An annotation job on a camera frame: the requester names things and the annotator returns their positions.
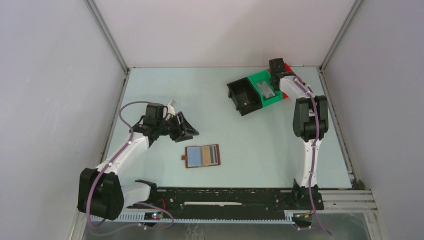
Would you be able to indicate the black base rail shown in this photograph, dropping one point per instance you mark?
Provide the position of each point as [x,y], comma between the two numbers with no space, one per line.
[231,203]

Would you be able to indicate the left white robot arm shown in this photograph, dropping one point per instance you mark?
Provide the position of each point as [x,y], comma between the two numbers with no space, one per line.
[100,192]

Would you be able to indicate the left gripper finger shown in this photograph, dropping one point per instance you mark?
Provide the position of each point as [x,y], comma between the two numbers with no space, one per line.
[186,129]
[181,136]

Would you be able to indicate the green plastic bin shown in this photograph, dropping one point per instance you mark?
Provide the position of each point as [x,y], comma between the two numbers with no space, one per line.
[261,76]

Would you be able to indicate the red plastic bin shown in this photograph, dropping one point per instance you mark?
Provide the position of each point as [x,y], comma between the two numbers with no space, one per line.
[286,83]

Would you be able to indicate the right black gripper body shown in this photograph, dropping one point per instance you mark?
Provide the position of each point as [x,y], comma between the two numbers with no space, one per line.
[273,86]

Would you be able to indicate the brown leather card holder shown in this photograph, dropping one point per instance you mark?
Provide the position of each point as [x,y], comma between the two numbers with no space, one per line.
[201,156]

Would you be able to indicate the silver card in green bin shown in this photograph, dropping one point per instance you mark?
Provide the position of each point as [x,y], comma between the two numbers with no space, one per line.
[265,89]

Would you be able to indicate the white cable duct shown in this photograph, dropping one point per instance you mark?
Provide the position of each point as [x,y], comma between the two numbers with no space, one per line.
[141,217]

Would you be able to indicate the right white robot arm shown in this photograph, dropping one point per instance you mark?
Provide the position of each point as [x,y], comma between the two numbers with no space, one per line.
[310,123]

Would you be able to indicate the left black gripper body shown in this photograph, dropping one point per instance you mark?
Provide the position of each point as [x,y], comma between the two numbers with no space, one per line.
[169,127]

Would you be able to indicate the dark card in black bin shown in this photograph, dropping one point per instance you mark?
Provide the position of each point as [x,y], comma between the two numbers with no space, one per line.
[244,99]

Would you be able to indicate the black plastic bin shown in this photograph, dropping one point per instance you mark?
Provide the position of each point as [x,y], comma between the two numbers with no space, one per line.
[243,85]

